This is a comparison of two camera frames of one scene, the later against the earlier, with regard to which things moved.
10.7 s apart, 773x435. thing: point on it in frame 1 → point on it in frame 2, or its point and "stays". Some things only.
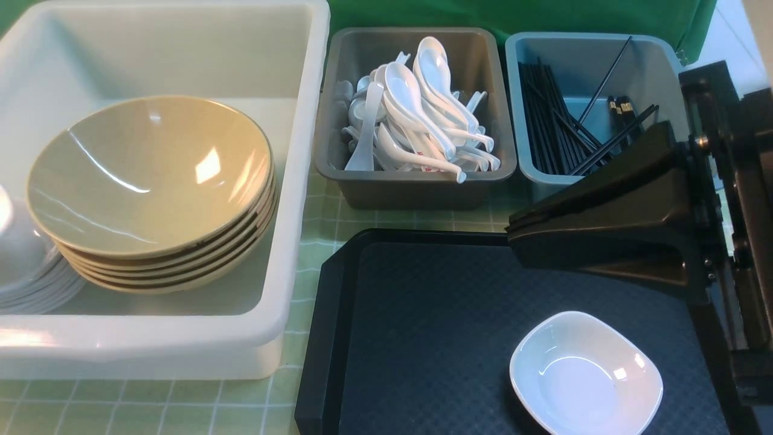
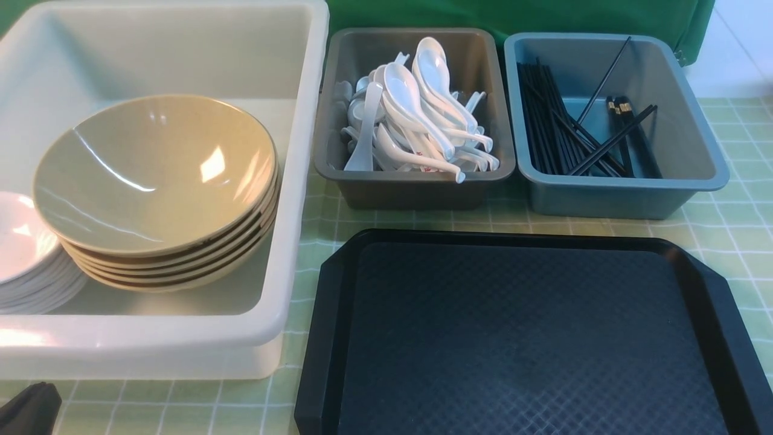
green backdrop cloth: [685, 22] stays
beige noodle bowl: [151, 177] stays
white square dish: [577, 375] → [26, 243]
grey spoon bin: [350, 52] stays
